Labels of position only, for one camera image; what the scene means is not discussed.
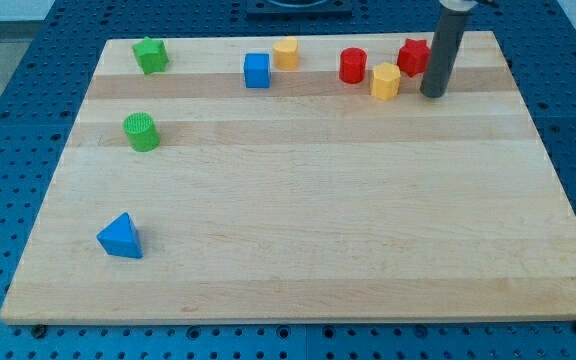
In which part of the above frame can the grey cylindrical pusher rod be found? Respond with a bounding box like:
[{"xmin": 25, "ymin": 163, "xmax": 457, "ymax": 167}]
[{"xmin": 420, "ymin": 0, "xmax": 477, "ymax": 98}]

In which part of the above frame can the blue triangle block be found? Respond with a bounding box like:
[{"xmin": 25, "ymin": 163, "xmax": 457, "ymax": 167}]
[{"xmin": 96, "ymin": 212, "xmax": 143, "ymax": 259}]

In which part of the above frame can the red star block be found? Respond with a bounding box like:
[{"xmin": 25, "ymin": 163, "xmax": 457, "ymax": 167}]
[{"xmin": 397, "ymin": 38, "xmax": 430, "ymax": 77}]

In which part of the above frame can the yellow hexagon block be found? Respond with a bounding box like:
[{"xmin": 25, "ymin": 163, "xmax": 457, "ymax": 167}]
[{"xmin": 370, "ymin": 62, "xmax": 401, "ymax": 100}]

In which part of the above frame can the red cylinder block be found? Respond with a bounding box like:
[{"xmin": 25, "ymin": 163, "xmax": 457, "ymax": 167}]
[{"xmin": 339, "ymin": 47, "xmax": 367, "ymax": 84}]

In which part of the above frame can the yellow heart block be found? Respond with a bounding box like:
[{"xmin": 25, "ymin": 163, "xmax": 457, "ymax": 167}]
[{"xmin": 272, "ymin": 36, "xmax": 299, "ymax": 71}]

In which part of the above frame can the wooden board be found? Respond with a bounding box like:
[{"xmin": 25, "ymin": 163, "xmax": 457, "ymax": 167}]
[{"xmin": 0, "ymin": 31, "xmax": 576, "ymax": 325}]

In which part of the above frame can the blue cube block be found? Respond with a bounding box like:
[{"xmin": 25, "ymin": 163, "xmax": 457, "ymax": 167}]
[{"xmin": 244, "ymin": 53, "xmax": 271, "ymax": 88}]

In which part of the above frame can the green star block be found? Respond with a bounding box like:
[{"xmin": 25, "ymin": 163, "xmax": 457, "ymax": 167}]
[{"xmin": 132, "ymin": 37, "xmax": 169, "ymax": 74}]

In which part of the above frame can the green cylinder block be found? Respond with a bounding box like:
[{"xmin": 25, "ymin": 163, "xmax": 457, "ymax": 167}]
[{"xmin": 122, "ymin": 112, "xmax": 160, "ymax": 152}]

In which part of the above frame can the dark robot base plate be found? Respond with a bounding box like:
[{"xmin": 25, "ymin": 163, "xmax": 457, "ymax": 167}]
[{"xmin": 244, "ymin": 0, "xmax": 353, "ymax": 17}]

